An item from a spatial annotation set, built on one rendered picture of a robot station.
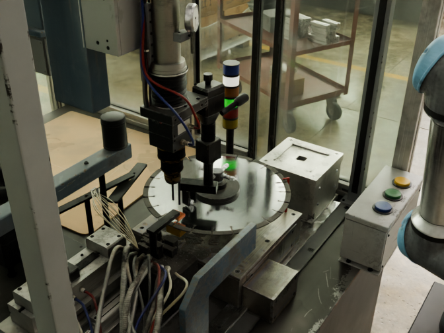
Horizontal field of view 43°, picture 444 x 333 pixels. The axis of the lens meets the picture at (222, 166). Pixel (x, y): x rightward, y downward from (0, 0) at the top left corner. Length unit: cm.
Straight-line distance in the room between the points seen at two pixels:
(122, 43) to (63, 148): 102
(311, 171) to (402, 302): 112
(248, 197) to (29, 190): 81
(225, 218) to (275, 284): 19
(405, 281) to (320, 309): 133
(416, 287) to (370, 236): 124
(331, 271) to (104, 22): 83
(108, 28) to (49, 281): 50
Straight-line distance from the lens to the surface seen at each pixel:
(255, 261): 131
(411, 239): 130
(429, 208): 123
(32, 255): 66
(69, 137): 208
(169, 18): 103
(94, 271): 130
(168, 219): 121
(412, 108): 155
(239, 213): 128
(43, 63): 130
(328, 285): 142
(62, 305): 71
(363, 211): 142
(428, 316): 141
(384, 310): 249
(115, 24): 101
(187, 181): 127
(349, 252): 147
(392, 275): 267
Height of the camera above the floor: 169
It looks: 31 degrees down
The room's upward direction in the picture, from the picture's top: 1 degrees clockwise
